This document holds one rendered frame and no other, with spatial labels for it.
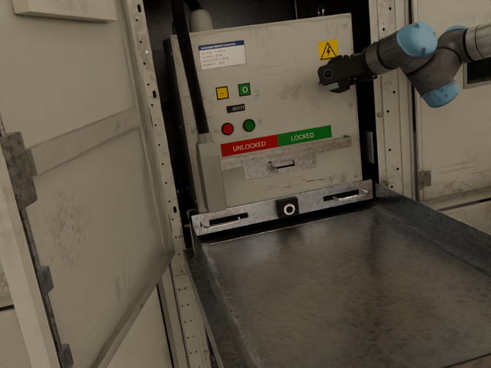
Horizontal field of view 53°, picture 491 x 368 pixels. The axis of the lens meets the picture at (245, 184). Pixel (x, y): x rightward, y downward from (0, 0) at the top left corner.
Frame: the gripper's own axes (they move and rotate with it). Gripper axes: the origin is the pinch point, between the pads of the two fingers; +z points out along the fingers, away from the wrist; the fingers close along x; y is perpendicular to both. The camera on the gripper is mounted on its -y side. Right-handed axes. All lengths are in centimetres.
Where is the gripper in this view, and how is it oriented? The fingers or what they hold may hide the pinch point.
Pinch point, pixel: (320, 83)
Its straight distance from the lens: 136.3
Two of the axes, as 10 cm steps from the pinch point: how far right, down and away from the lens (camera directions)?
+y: 8.6, -2.4, 4.4
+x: -2.5, -9.7, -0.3
